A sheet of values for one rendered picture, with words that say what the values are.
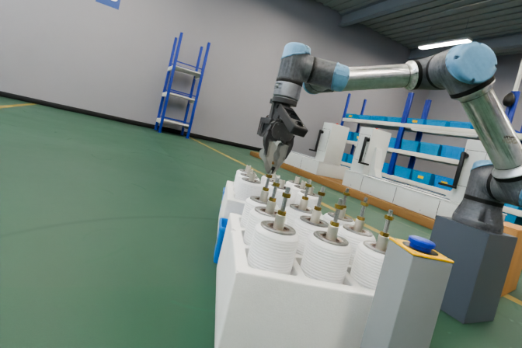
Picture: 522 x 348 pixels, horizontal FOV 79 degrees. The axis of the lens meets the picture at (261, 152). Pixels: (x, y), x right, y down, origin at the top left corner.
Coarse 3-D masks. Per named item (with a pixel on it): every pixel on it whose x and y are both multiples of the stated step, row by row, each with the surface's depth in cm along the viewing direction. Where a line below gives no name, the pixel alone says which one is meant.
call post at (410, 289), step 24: (384, 264) 54; (408, 264) 48; (432, 264) 48; (384, 288) 52; (408, 288) 48; (432, 288) 48; (384, 312) 51; (408, 312) 48; (432, 312) 48; (384, 336) 49; (408, 336) 48
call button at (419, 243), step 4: (412, 236) 51; (416, 236) 52; (408, 240) 51; (412, 240) 50; (416, 240) 50; (420, 240) 50; (424, 240) 50; (428, 240) 51; (412, 244) 51; (416, 244) 50; (420, 244) 49; (424, 244) 49; (428, 244) 49; (432, 244) 49; (416, 248) 50; (420, 248) 50; (424, 248) 49; (428, 248) 49; (432, 248) 49
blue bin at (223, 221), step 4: (220, 220) 106; (224, 220) 109; (220, 224) 101; (224, 224) 109; (220, 228) 99; (224, 228) 99; (220, 232) 100; (224, 232) 99; (220, 236) 99; (220, 240) 99; (216, 244) 103; (220, 244) 100; (216, 248) 100; (220, 248) 100; (216, 252) 100; (216, 256) 100; (216, 260) 100
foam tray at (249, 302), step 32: (224, 256) 81; (224, 288) 67; (256, 288) 58; (288, 288) 59; (320, 288) 60; (352, 288) 62; (224, 320) 58; (256, 320) 59; (288, 320) 59; (320, 320) 60; (352, 320) 61
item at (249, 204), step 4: (248, 200) 87; (252, 200) 86; (248, 204) 86; (252, 204) 85; (256, 204) 85; (260, 204) 85; (264, 204) 85; (276, 204) 89; (244, 208) 88; (248, 208) 86; (276, 208) 86; (244, 212) 87; (248, 212) 86; (244, 216) 87; (248, 216) 86; (244, 220) 87; (240, 224) 88; (244, 224) 86
